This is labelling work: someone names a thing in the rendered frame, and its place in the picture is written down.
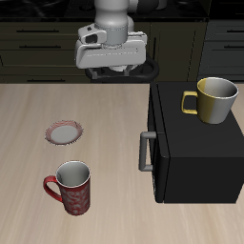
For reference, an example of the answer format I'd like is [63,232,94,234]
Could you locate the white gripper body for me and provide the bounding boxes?
[74,31,149,71]

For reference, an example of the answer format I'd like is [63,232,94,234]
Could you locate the black microwave oven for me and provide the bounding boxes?
[138,81,244,205]

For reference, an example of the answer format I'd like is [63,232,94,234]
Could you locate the small fluted red-rimmed dish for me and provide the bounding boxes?
[44,119,85,147]

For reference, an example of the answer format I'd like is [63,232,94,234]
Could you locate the dark kitchen cupboards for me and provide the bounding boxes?
[0,0,244,85]

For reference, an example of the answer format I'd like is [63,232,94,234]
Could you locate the yellow and white mug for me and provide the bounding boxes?
[181,76,239,126]

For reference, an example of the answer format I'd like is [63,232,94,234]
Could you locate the red patterned mug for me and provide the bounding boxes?
[43,160,92,216]

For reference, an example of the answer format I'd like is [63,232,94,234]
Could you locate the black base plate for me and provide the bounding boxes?
[84,55,160,82]

